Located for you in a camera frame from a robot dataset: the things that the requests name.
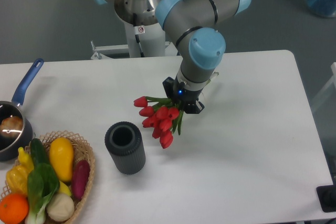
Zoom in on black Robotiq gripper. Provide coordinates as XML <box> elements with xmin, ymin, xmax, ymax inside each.
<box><xmin>162</xmin><ymin>77</ymin><xmax>205</xmax><ymax>114</ymax></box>

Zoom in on red tulip bouquet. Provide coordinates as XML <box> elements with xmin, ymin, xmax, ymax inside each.
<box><xmin>133</xmin><ymin>96</ymin><xmax>186</xmax><ymax>149</ymax></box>

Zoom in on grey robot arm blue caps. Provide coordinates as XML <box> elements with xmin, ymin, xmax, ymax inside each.
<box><xmin>95</xmin><ymin>0</ymin><xmax>251</xmax><ymax>114</ymax></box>

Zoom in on dark grey ribbed vase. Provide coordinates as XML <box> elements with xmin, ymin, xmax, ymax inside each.
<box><xmin>104</xmin><ymin>121</ymin><xmax>146</xmax><ymax>175</ymax></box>

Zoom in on woven wicker basket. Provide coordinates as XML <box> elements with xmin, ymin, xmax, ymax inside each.
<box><xmin>1</xmin><ymin>131</ymin><xmax>95</xmax><ymax>223</ymax></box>

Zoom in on purple eggplant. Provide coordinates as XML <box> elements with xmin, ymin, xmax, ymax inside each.
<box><xmin>71</xmin><ymin>159</ymin><xmax>90</xmax><ymax>200</ymax></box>

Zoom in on yellow squash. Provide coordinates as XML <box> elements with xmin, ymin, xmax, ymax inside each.
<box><xmin>49</xmin><ymin>137</ymin><xmax>74</xmax><ymax>183</ymax></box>

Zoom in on green cucumber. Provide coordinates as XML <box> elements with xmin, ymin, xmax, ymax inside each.
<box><xmin>29</xmin><ymin>138</ymin><xmax>50</xmax><ymax>167</ymax></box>

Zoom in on green bok choy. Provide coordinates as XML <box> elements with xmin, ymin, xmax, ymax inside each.
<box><xmin>25</xmin><ymin>162</ymin><xmax>60</xmax><ymax>224</ymax></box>

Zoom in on beige garlic bulb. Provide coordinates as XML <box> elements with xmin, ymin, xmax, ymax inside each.
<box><xmin>47</xmin><ymin>193</ymin><xmax>75</xmax><ymax>222</ymax></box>

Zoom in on bread roll in pan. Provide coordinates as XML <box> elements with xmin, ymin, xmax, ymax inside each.
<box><xmin>1</xmin><ymin>116</ymin><xmax>23</xmax><ymax>138</ymax></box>

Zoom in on black device at table edge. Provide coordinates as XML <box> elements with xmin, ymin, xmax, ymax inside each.
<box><xmin>316</xmin><ymin>185</ymin><xmax>335</xmax><ymax>212</ymax></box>

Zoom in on yellow bell pepper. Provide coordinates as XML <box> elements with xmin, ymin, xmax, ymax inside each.
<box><xmin>6</xmin><ymin>165</ymin><xmax>29</xmax><ymax>196</ymax></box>

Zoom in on orange fruit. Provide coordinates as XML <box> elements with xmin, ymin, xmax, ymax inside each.
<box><xmin>1</xmin><ymin>194</ymin><xmax>29</xmax><ymax>224</ymax></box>

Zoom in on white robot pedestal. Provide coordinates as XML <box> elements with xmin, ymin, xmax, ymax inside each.
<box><xmin>91</xmin><ymin>0</ymin><xmax>177</xmax><ymax>60</ymax></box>

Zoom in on blue handled saucepan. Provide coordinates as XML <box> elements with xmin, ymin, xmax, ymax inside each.
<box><xmin>1</xmin><ymin>58</ymin><xmax>44</xmax><ymax>162</ymax></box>

